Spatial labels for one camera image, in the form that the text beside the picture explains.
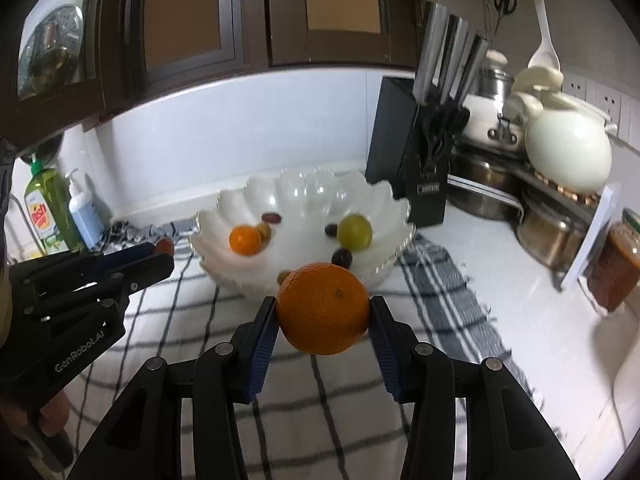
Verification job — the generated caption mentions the white scalloped ceramic bowl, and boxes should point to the white scalloped ceramic bowl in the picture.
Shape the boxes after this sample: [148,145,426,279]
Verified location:
[189,167,417,296]

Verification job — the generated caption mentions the white ceramic pot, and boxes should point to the white ceramic pot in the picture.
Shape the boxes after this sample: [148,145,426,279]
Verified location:
[525,92,618,195]

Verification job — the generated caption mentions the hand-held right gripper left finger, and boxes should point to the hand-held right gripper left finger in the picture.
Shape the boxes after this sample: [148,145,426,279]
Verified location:
[67,296,280,480]

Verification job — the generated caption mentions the black knife block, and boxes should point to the black knife block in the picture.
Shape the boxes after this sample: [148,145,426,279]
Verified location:
[365,76,448,228]

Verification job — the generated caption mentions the white ceramic spoons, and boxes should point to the white ceramic spoons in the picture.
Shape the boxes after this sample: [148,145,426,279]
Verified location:
[502,67,566,116]

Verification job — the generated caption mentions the small orange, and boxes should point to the small orange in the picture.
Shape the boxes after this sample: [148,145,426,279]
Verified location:
[229,225,263,256]

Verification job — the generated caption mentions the white ladle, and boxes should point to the white ladle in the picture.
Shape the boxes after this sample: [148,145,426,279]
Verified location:
[527,0,561,73]

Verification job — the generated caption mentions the steel handled knife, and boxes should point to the steel handled knife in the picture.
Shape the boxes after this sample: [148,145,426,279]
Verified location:
[452,34,490,111]
[439,14,470,106]
[412,1,449,106]

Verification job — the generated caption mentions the green dish soap bottle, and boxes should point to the green dish soap bottle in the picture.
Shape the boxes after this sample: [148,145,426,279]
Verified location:
[24,154,76,256]

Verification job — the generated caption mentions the small steel pot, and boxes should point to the small steel pot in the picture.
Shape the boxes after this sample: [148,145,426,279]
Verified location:
[516,192,588,271]

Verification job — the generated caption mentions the blue pump bottle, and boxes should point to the blue pump bottle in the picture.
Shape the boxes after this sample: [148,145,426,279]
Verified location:
[65,169,105,250]

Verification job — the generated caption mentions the white pot rack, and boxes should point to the white pot rack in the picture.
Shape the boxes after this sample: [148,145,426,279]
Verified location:
[447,145,623,293]

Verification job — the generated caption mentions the large green round fruit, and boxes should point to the large green round fruit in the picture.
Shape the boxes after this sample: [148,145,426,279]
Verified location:
[336,214,374,251]

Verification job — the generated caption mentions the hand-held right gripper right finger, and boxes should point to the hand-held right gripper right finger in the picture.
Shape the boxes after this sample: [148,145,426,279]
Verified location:
[369,296,581,480]

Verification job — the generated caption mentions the wide steel pot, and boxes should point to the wide steel pot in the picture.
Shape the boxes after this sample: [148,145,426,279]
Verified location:
[447,152,523,221]

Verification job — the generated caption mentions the black and white checked cloth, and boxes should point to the black and white checked cloth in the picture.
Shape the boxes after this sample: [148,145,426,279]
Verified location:
[47,219,543,480]

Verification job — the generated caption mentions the white wall socket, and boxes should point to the white wall socket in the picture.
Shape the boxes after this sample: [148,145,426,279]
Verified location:
[595,81,623,113]
[563,72,588,102]
[619,95,640,143]

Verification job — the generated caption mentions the person's left hand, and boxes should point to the person's left hand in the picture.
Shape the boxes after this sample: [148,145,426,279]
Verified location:
[0,390,71,440]

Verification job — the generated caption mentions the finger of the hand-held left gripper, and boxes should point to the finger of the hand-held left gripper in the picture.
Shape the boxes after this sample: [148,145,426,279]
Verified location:
[10,242,157,288]
[22,254,175,318]

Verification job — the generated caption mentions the dark wooden wall cabinet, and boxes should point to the dark wooden wall cabinet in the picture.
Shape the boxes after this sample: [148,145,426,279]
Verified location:
[0,0,426,153]

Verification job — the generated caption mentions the black kitchen scissors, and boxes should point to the black kitchen scissors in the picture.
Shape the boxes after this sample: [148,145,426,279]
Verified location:
[422,102,471,171]

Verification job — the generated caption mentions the glass jar of red sauce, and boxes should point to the glass jar of red sauce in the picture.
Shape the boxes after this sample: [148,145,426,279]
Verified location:
[586,207,640,313]

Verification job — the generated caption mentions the large orange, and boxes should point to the large orange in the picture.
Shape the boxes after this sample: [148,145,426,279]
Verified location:
[276,262,371,356]

